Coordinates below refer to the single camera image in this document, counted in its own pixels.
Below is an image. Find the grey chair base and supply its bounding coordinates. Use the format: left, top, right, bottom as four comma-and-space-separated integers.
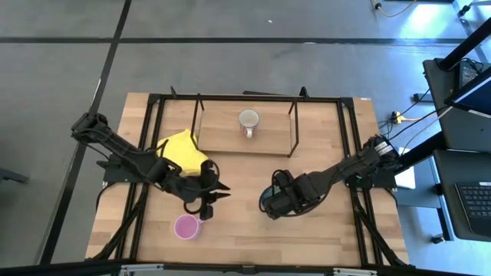
0, 166, 30, 185

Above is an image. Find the black keyboard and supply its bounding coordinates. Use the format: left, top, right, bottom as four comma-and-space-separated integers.
455, 181, 491, 238

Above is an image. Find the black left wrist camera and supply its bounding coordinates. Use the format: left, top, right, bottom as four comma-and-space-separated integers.
183, 182, 200, 200

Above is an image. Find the yellow cloth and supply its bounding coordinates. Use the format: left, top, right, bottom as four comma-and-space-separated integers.
155, 128, 210, 177

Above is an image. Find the black desk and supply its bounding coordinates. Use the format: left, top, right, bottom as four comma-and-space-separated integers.
423, 57, 491, 153
433, 149, 491, 243

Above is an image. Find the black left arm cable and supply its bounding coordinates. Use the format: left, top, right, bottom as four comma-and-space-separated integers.
182, 158, 221, 216

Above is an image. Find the yellow floor cable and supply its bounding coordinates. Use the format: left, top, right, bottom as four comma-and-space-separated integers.
370, 0, 418, 18

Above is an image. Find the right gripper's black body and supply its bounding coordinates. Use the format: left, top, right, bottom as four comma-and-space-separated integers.
262, 169, 320, 221

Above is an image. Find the white paper sheet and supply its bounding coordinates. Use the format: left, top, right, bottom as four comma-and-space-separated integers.
394, 147, 417, 190

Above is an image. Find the dark laptop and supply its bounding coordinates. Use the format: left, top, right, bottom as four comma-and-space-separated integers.
444, 61, 491, 116

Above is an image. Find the black-framed wooden shelf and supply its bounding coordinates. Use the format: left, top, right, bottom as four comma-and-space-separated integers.
189, 93, 301, 159

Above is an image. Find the teal translucent plastic cup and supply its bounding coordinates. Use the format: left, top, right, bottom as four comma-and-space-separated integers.
259, 185, 275, 207

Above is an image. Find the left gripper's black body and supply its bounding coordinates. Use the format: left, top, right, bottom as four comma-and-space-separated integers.
168, 159, 218, 222

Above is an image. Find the pink plastic cup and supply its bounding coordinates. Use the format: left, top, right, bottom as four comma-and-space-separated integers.
173, 213, 205, 241

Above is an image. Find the black metal table frame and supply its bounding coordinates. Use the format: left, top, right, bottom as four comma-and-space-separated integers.
0, 86, 491, 276

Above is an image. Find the red white patterned mug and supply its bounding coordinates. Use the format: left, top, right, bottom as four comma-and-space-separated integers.
238, 108, 261, 140

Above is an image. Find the yellow power strip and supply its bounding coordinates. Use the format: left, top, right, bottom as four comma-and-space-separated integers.
390, 110, 414, 124

